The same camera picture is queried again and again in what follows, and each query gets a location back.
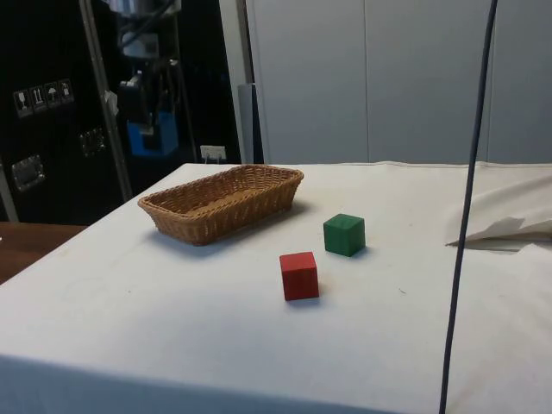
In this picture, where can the pale grey lockers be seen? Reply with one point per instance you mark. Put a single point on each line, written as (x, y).
(409, 77)

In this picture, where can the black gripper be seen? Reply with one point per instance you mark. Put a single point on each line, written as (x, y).
(131, 98)

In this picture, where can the red cube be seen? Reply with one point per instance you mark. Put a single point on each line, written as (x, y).
(299, 276)

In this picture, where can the wicker basket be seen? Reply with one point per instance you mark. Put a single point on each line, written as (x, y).
(224, 202)

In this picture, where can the green cube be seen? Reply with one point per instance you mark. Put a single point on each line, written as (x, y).
(343, 235)

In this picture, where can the blue cube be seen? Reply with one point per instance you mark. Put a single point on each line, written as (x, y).
(167, 137)

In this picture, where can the black cabinet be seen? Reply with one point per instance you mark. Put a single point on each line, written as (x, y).
(47, 56)

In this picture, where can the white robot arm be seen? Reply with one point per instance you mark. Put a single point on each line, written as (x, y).
(144, 9)

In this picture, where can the white wall socket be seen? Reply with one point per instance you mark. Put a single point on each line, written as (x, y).
(213, 152)

